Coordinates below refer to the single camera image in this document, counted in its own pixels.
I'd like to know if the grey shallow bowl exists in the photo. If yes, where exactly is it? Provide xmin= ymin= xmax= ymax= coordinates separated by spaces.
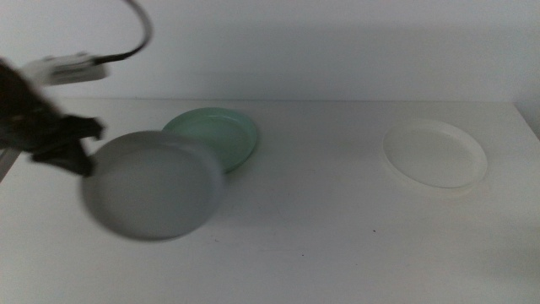
xmin=80 ymin=130 xmax=225 ymax=242

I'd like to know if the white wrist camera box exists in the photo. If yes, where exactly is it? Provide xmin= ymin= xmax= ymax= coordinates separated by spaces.
xmin=23 ymin=52 xmax=109 ymax=86

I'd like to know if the white shallow bowl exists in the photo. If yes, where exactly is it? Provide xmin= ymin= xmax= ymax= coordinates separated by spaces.
xmin=382 ymin=117 xmax=489 ymax=190

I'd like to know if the pale green shallow bowl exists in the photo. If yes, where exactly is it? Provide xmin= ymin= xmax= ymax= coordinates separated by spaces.
xmin=162 ymin=106 xmax=259 ymax=174

